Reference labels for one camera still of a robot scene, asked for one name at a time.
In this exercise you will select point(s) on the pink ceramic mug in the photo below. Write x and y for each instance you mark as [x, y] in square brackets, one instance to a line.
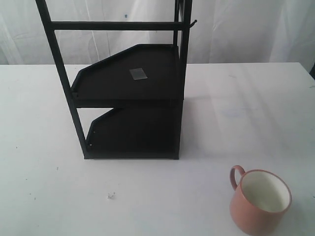
[259, 202]

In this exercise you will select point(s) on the black metal shelf rack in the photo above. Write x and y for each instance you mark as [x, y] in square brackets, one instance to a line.
[116, 117]

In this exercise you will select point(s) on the grey square sticker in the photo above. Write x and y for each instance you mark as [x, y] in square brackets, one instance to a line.
[138, 74]

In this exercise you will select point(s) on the small white debris scrap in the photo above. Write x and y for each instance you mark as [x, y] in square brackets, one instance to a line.
[111, 195]

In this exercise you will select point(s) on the white backdrop curtain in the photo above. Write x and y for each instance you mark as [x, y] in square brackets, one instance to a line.
[227, 31]

